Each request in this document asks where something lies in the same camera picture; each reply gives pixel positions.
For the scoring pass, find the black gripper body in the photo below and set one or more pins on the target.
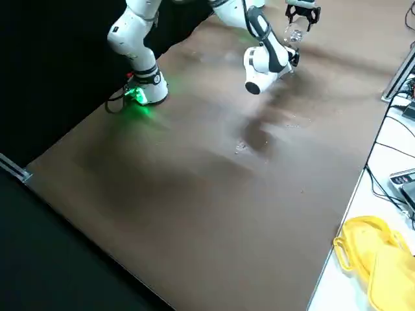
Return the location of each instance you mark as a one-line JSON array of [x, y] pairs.
[[293, 56]]

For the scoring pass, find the clear glass beaker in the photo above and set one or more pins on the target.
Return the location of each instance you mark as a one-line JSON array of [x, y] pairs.
[[295, 34]]

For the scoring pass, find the small black desk device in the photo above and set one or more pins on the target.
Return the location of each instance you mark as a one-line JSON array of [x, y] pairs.
[[410, 110]]

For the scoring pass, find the grey digital scale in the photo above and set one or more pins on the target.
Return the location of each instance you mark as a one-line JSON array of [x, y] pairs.
[[403, 181]]

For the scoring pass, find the yellow plastic bag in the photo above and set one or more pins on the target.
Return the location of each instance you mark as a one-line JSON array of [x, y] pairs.
[[382, 259]]

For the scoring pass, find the aluminium camera post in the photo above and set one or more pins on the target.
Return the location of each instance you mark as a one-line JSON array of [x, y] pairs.
[[398, 74]]

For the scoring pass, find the aluminium frame corner rail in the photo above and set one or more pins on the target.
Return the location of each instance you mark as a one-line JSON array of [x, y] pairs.
[[16, 170]]

